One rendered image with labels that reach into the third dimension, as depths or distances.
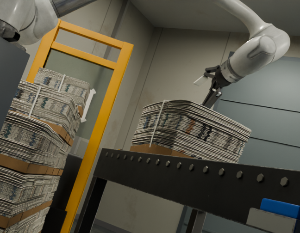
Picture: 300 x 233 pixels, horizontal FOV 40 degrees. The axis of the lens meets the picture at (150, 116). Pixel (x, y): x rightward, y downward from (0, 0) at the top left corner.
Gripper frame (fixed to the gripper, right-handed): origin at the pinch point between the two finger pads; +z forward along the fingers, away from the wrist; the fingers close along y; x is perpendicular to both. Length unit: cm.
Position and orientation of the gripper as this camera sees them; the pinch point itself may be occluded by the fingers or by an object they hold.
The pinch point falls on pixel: (196, 96)
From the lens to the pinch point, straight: 172.4
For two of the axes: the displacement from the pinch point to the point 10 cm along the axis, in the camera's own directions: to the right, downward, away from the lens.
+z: -5.1, 3.9, 7.6
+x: 8.5, 3.6, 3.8
